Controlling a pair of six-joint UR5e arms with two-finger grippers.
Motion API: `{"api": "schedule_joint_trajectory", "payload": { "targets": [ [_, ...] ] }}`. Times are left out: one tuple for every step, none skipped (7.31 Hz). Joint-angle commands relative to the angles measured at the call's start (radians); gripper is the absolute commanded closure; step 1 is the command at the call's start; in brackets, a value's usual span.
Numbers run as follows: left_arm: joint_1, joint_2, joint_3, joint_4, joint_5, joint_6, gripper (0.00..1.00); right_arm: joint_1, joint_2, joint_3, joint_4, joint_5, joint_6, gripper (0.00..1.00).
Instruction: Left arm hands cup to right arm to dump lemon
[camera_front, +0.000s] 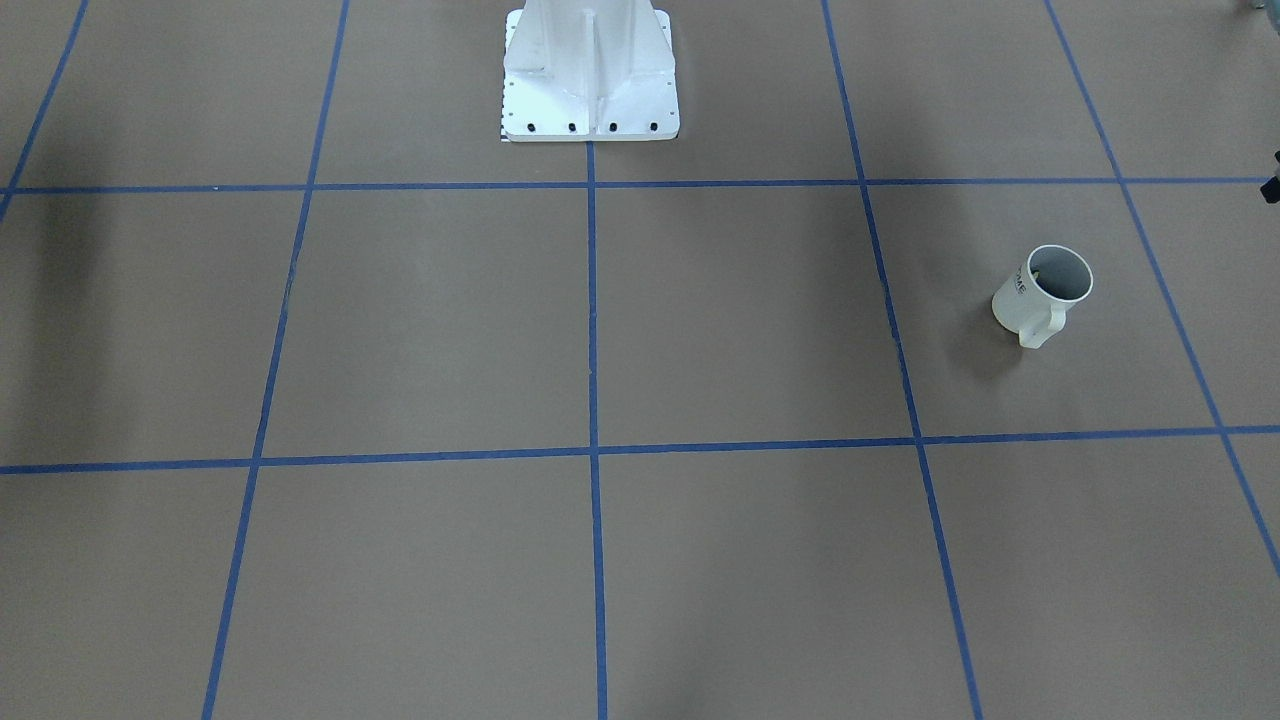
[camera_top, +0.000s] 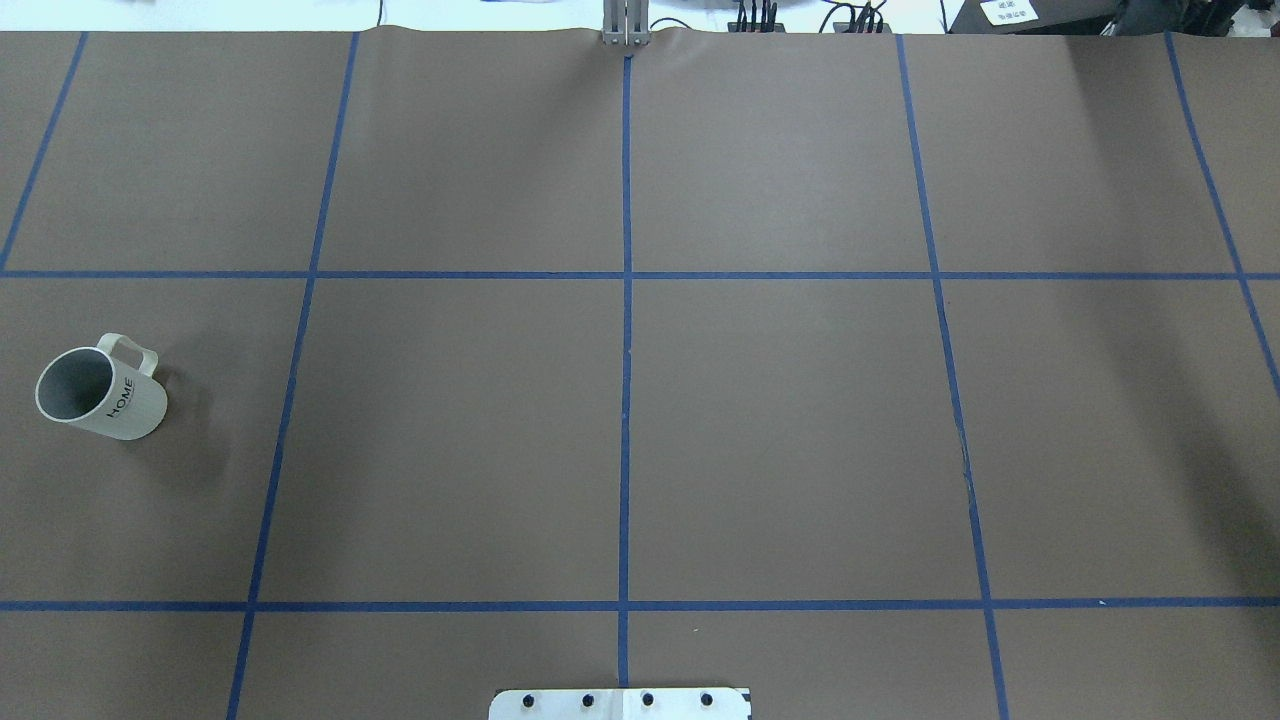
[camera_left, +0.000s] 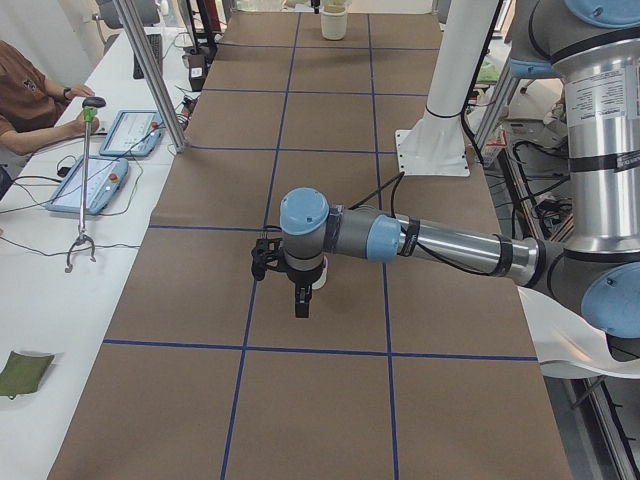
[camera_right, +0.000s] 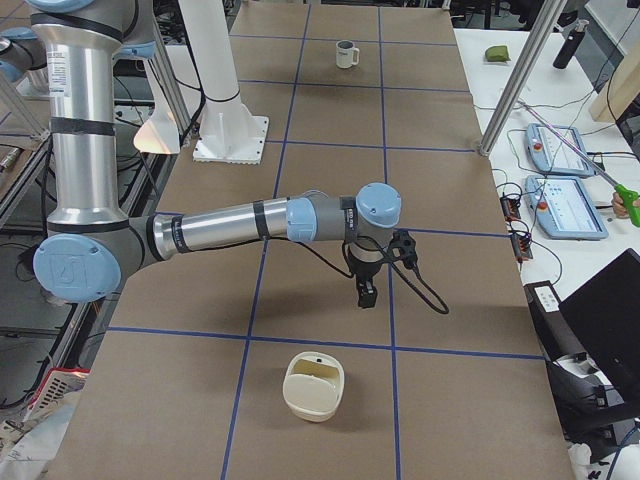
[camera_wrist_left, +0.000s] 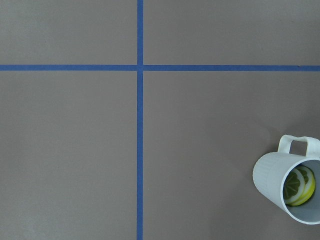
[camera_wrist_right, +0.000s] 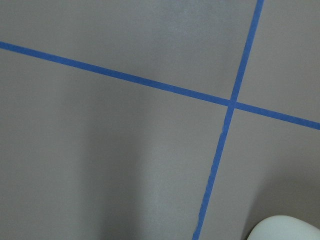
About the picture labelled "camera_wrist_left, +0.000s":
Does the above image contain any white ribbed mug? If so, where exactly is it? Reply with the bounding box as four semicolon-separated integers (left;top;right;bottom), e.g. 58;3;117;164
252;135;320;225

